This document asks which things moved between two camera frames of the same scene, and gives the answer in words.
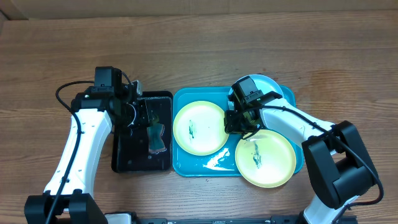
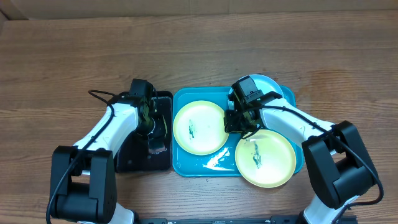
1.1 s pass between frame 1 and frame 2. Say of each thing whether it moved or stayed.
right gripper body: stayed
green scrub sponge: stayed
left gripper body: moved
